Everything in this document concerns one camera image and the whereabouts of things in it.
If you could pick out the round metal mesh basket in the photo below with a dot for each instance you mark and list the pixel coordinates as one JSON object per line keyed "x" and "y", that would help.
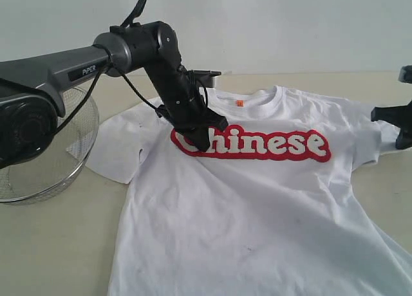
{"x": 74, "y": 154}

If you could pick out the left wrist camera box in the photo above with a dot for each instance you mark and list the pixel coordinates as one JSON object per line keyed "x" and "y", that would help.
{"x": 205, "y": 78}

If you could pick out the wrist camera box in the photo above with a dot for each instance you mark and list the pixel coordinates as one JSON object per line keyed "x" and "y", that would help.
{"x": 205, "y": 78}
{"x": 405, "y": 74}

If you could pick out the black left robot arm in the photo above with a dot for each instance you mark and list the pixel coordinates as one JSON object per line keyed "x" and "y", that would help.
{"x": 116, "y": 53}

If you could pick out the white t-shirt red lettering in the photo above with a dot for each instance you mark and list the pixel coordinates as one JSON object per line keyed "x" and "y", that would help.
{"x": 268, "y": 209}

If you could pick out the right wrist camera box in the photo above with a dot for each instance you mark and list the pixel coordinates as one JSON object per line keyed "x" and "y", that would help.
{"x": 405, "y": 74}

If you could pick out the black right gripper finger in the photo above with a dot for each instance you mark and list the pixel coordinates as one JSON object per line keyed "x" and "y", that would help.
{"x": 404, "y": 138}
{"x": 395, "y": 115}

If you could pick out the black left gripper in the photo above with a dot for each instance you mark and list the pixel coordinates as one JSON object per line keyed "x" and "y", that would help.
{"x": 181, "y": 97}

